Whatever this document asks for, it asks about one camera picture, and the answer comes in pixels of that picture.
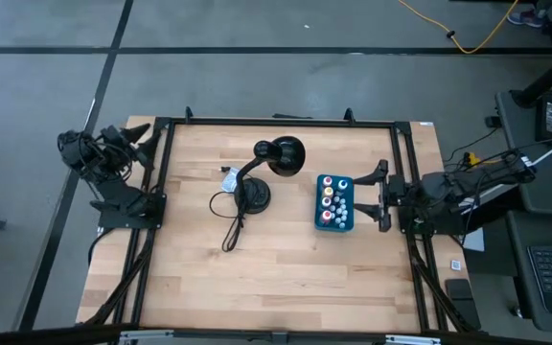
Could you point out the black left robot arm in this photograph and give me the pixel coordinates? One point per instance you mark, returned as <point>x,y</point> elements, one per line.
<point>122,201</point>

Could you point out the black gooseneck desk lamp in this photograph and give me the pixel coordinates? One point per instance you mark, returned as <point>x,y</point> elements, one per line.
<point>285,155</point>

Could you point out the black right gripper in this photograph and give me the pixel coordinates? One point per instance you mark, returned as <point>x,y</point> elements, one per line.
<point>400,194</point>

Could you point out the black aluminium table frame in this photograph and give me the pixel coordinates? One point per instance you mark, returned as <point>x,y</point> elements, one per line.
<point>281,122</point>

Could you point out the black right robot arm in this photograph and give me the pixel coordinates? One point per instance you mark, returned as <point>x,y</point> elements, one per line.
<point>472,182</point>

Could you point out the silver aluminium bracket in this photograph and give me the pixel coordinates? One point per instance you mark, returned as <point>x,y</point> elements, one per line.
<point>144,335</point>
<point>412,340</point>

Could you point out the small white code tag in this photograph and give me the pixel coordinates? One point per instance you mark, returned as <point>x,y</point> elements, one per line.
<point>456,265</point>

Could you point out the large red food coloring bottle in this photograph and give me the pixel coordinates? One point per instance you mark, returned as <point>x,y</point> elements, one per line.
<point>327,181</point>

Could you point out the white paper sheet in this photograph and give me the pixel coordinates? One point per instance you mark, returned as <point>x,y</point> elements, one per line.
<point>475,242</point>

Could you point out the teal plastic bin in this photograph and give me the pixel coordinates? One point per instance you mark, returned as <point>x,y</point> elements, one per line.
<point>349,194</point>

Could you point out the black flat slab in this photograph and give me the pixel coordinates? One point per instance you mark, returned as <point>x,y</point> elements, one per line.
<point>463,302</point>

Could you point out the grey keyboard desk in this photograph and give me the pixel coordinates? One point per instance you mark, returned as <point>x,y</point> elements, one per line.
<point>518,268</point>

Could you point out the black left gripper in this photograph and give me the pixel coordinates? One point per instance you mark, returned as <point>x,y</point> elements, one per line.
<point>115,144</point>

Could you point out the seated person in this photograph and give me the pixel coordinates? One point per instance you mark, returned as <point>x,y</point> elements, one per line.
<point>525,19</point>

